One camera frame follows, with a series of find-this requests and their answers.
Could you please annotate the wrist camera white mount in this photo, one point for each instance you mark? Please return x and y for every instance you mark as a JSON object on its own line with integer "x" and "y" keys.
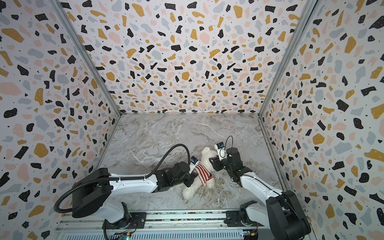
{"x": 221, "y": 150}
{"x": 193, "y": 166}

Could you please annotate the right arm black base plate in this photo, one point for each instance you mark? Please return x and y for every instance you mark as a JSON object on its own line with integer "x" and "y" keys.
{"x": 239, "y": 218}

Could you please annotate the red white striped sweater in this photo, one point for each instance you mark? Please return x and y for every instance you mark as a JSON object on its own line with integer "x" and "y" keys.
{"x": 204, "y": 175}

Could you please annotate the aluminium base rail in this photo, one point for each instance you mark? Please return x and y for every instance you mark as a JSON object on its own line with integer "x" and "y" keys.
{"x": 163, "y": 225}

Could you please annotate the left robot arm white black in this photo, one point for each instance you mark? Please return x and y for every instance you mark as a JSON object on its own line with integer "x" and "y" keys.
{"x": 96, "y": 199}

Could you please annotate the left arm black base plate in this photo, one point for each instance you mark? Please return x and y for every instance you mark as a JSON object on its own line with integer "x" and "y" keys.
{"x": 132, "y": 219}

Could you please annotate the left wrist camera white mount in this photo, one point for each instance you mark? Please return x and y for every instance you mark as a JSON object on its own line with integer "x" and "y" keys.
{"x": 193, "y": 166}

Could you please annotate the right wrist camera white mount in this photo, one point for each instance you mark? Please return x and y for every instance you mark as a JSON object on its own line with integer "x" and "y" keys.
{"x": 221, "y": 150}

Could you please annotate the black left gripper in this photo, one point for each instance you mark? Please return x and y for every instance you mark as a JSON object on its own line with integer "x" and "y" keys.
{"x": 193, "y": 176}

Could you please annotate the white plush teddy bear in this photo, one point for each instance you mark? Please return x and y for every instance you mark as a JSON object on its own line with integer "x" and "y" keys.
{"x": 207, "y": 153}

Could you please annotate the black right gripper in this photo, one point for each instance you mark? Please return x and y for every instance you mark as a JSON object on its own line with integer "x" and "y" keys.
{"x": 216, "y": 162}

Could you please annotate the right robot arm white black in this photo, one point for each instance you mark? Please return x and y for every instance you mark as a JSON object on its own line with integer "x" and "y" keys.
{"x": 275, "y": 209}

